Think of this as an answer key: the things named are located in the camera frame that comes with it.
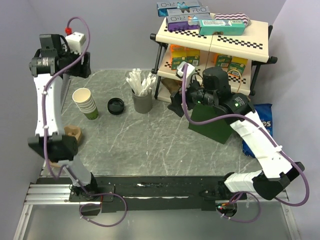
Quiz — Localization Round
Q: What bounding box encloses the black plastic cup lid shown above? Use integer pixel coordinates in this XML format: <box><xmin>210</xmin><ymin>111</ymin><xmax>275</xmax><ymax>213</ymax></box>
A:
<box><xmin>107</xmin><ymin>97</ymin><xmax>125</xmax><ymax>115</ymax></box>

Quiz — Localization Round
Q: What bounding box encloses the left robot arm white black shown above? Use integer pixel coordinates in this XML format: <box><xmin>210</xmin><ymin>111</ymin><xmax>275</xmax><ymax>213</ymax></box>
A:
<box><xmin>27</xmin><ymin>32</ymin><xmax>99</xmax><ymax>201</ymax></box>

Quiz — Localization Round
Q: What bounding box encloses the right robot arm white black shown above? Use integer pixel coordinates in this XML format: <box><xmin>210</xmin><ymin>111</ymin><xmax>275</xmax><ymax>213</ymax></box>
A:
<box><xmin>168</xmin><ymin>62</ymin><xmax>310</xmax><ymax>203</ymax></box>

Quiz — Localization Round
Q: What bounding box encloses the brown snack packet under shelf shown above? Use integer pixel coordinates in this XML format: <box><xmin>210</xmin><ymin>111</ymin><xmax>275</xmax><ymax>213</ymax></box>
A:
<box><xmin>161</xmin><ymin>78</ymin><xmax>182</xmax><ymax>94</ymax></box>

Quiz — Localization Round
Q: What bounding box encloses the stack of paper cups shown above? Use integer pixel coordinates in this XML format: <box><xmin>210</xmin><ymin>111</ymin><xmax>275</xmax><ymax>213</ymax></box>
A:
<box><xmin>72</xmin><ymin>87</ymin><xmax>99</xmax><ymax>120</ymax></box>

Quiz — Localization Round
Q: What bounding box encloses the grey straw holder cup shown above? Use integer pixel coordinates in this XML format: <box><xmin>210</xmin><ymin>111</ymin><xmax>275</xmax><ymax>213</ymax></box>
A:
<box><xmin>131</xmin><ymin>89</ymin><xmax>153</xmax><ymax>114</ymax></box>

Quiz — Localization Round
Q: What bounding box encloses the yellow green crayon box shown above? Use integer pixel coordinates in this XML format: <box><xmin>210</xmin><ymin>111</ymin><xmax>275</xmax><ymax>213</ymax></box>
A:
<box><xmin>185</xmin><ymin>47</ymin><xmax>201</xmax><ymax>66</ymax></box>

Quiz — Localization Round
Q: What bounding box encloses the green paper gift bag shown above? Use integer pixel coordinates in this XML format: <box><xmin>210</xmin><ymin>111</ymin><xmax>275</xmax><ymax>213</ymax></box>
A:
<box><xmin>188</xmin><ymin>104</ymin><xmax>233</xmax><ymax>144</ymax></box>

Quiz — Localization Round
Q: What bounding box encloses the orange yellow crayon box left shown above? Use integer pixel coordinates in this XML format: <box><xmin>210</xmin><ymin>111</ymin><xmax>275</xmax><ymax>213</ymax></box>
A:
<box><xmin>170</xmin><ymin>44</ymin><xmax>187</xmax><ymax>70</ymax></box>

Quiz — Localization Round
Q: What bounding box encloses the orange green crayon box right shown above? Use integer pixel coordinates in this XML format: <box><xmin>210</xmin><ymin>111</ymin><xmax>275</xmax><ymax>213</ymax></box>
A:
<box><xmin>213</xmin><ymin>53</ymin><xmax>233</xmax><ymax>68</ymax></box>

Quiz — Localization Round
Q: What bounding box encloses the yellow green box far right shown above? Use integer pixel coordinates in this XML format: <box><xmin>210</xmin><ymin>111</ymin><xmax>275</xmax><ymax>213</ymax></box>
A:
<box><xmin>227</xmin><ymin>56</ymin><xmax>248</xmax><ymax>78</ymax></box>

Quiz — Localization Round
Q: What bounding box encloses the brown cardboard cup carrier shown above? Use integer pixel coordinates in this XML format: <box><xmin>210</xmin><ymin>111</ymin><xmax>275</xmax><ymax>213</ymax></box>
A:
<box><xmin>48</xmin><ymin>124</ymin><xmax>83</xmax><ymax>168</ymax></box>

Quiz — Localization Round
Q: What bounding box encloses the cream checkered two-tier shelf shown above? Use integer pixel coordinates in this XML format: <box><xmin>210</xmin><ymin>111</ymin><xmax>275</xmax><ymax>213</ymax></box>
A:
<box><xmin>150</xmin><ymin>20</ymin><xmax>278</xmax><ymax>103</ymax></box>

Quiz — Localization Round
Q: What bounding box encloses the purple R.O toothpaste box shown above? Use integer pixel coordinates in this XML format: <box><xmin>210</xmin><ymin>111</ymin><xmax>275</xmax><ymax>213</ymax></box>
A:
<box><xmin>166</xmin><ymin>13</ymin><xmax>212</xmax><ymax>31</ymax></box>

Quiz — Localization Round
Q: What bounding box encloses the blue Doritos chip bag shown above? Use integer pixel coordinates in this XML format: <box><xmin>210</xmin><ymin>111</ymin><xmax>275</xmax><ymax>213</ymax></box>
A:
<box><xmin>241</xmin><ymin>102</ymin><xmax>274</xmax><ymax>159</ymax></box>

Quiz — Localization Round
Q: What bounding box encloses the teal long box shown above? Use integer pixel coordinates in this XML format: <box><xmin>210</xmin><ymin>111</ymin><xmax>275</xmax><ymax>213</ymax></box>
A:
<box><xmin>199</xmin><ymin>19</ymin><xmax>246</xmax><ymax>36</ymax></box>

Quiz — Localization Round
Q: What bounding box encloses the grey R.O toothpaste box middle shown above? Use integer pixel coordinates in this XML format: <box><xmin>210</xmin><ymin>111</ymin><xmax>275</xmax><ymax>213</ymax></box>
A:
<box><xmin>167</xmin><ymin>6</ymin><xmax>210</xmax><ymax>16</ymax></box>

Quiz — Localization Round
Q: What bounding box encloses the blue R.O toothpaste box top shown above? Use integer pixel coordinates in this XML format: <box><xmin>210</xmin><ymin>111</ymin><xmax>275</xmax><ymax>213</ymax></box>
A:
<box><xmin>156</xmin><ymin>0</ymin><xmax>202</xmax><ymax>17</ymax></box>

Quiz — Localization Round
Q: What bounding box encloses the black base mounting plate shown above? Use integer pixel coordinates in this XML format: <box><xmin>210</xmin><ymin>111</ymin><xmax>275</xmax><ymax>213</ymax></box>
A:
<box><xmin>69</xmin><ymin>176</ymin><xmax>234</xmax><ymax>213</ymax></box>

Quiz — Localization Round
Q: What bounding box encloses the purple white wavy pouch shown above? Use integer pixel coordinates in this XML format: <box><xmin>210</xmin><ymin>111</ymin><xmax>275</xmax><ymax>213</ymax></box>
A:
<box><xmin>213</xmin><ymin>12</ymin><xmax>251</xmax><ymax>27</ymax></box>

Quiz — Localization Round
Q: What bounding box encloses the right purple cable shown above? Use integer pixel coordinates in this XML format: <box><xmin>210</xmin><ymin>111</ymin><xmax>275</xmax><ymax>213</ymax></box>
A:
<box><xmin>180</xmin><ymin>63</ymin><xmax>310</xmax><ymax>223</ymax></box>

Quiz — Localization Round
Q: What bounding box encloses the purple cable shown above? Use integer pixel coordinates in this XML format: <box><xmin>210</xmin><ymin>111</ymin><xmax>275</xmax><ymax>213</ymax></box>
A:
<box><xmin>41</xmin><ymin>16</ymin><xmax>128</xmax><ymax>228</ymax></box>
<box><xmin>180</xmin><ymin>63</ymin><xmax>310</xmax><ymax>223</ymax></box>

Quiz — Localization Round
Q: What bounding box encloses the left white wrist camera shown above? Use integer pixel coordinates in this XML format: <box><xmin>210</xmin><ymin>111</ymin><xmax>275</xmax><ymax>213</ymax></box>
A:
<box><xmin>65</xmin><ymin>32</ymin><xmax>86</xmax><ymax>55</ymax></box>

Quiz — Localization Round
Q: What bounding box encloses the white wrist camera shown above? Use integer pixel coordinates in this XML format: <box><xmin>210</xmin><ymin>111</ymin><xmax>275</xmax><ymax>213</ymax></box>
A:
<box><xmin>175</xmin><ymin>61</ymin><xmax>196</xmax><ymax>80</ymax></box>
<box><xmin>65</xmin><ymin>32</ymin><xmax>86</xmax><ymax>55</ymax></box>

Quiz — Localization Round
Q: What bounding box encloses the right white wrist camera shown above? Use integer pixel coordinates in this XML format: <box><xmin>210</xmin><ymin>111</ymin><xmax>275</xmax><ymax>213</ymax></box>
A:
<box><xmin>175</xmin><ymin>61</ymin><xmax>196</xmax><ymax>80</ymax></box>

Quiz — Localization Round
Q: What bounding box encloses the aluminium rail frame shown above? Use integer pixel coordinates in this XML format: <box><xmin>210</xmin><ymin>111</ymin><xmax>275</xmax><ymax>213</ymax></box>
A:
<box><xmin>12</xmin><ymin>181</ymin><xmax>73</xmax><ymax>240</ymax></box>

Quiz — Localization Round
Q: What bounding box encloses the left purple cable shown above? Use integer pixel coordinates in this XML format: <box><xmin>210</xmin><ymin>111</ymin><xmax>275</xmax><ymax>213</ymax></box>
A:
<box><xmin>41</xmin><ymin>16</ymin><xmax>128</xmax><ymax>228</ymax></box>

